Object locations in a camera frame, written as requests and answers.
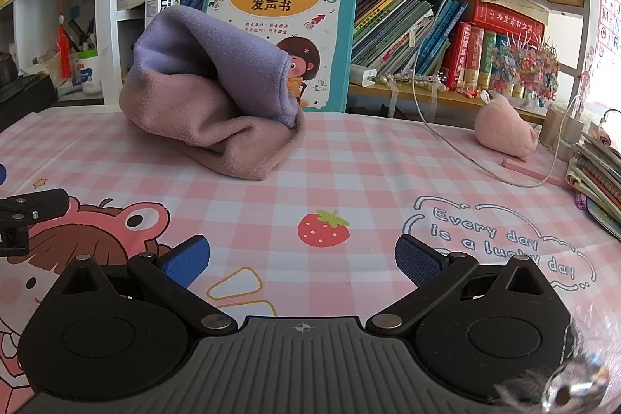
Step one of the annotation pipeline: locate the pink wall poster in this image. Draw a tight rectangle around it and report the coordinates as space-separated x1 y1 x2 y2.
579 0 621 114

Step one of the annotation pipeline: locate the black box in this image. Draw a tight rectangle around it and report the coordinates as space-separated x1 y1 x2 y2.
0 73 58 116

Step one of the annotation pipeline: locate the stack of notebooks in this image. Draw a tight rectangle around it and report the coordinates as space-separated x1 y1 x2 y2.
565 123 621 243

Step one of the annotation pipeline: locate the bunch of pens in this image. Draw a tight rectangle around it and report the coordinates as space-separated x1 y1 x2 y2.
34 19 98 66

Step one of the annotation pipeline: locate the pink stick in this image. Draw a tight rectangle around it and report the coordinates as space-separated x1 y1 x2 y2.
502 158 568 183

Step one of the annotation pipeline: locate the red thick book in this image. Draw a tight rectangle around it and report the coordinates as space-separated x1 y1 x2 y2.
468 0 546 36

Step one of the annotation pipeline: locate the pink plush toy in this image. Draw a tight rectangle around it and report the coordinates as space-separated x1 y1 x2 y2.
474 91 542 161

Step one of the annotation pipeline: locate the shiny metal ring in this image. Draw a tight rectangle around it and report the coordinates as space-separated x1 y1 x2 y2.
542 356 613 414

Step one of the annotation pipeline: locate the row of thick dictionaries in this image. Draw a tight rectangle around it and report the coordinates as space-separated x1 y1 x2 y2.
444 22 534 99

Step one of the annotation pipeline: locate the pink checked table mat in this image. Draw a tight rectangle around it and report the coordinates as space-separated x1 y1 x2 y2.
0 106 621 414

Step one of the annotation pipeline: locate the beige paper bag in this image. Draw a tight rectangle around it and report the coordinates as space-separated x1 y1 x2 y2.
539 96 585 160

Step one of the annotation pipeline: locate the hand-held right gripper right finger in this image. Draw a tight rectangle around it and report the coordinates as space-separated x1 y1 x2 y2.
366 234 554 337

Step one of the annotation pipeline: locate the white and orange box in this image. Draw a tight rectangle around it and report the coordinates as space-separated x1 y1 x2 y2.
146 0 181 27

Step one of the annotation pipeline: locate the pearl strand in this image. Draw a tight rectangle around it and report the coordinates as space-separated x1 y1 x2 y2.
373 73 449 92

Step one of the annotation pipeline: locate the white jar with green rim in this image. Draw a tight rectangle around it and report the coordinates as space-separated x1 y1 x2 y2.
73 49 102 97

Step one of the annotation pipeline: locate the row of slim children's books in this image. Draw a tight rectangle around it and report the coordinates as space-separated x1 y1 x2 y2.
352 0 469 78

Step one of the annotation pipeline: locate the colourful bead ornament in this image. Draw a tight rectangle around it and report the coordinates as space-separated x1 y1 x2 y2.
487 33 561 109

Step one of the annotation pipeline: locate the red tassel ornament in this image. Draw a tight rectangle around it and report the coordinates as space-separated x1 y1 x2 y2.
56 0 73 80

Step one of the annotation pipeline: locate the white charger plug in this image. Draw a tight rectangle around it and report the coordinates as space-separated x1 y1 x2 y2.
350 64 378 86

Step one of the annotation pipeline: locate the white charging cable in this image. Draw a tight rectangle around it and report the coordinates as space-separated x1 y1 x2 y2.
410 0 585 188

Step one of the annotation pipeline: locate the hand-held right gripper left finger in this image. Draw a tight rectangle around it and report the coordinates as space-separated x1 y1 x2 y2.
51 236 238 337

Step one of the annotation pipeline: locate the purple and pink sweater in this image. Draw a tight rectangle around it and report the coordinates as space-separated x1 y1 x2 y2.
119 5 307 181

